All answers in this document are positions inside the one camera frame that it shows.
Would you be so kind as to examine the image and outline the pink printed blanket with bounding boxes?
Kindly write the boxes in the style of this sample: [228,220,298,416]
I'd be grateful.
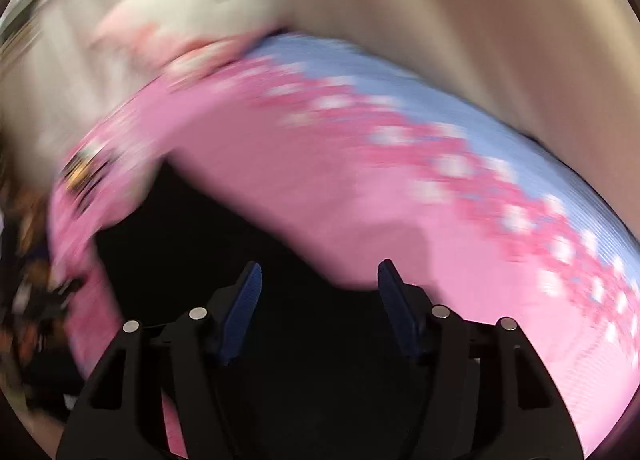
[47,32,640,460]

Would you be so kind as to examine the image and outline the dark clutter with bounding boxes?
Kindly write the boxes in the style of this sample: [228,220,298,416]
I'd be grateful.
[0,140,86,421]

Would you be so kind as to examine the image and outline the black pants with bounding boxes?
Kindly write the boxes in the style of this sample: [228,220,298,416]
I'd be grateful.
[92,160,436,460]

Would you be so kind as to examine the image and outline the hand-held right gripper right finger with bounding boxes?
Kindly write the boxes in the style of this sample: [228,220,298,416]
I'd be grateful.
[377,259,586,460]

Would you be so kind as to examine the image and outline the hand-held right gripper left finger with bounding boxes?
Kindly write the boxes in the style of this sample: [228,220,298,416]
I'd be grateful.
[56,261,263,460]

